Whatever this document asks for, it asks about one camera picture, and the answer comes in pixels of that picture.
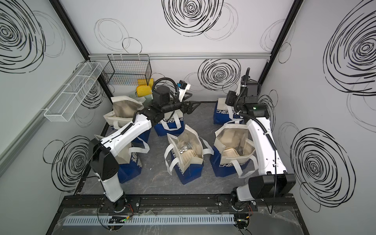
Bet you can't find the takeout bag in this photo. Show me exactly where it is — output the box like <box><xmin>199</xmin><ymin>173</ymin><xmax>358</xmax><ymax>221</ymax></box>
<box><xmin>154</xmin><ymin>110</ymin><xmax>185</xmax><ymax>137</ymax></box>
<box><xmin>213</xmin><ymin>98</ymin><xmax>243</xmax><ymax>125</ymax></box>
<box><xmin>164</xmin><ymin>125</ymin><xmax>214</xmax><ymax>185</ymax></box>
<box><xmin>103</xmin><ymin>96</ymin><xmax>146</xmax><ymax>133</ymax></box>
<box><xmin>210</xmin><ymin>123</ymin><xmax>259</xmax><ymax>179</ymax></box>
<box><xmin>93</xmin><ymin>133</ymin><xmax>150</xmax><ymax>184</ymax></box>

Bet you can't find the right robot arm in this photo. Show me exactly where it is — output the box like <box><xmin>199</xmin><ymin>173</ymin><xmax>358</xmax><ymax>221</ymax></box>
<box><xmin>225</xmin><ymin>69</ymin><xmax>296</xmax><ymax>201</ymax></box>

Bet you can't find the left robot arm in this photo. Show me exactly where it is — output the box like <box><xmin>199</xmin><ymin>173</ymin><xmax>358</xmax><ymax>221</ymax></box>
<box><xmin>88</xmin><ymin>77</ymin><xmax>201</xmax><ymax>204</ymax></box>

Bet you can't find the black wire basket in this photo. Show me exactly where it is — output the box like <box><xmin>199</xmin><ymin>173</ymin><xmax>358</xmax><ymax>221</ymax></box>
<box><xmin>102</xmin><ymin>54</ymin><xmax>152</xmax><ymax>86</ymax></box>

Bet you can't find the grey cable duct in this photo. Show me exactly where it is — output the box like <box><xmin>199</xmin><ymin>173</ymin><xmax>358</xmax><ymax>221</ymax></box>
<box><xmin>63</xmin><ymin>214</ymin><xmax>236</xmax><ymax>227</ymax></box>

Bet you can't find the white wire shelf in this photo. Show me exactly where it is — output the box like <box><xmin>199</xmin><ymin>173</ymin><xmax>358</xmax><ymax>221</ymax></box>
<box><xmin>44</xmin><ymin>62</ymin><xmax>103</xmax><ymax>122</ymax></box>

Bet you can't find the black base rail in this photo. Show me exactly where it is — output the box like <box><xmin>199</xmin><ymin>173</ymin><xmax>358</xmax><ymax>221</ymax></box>
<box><xmin>58</xmin><ymin>194</ymin><xmax>296</xmax><ymax>213</ymax></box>

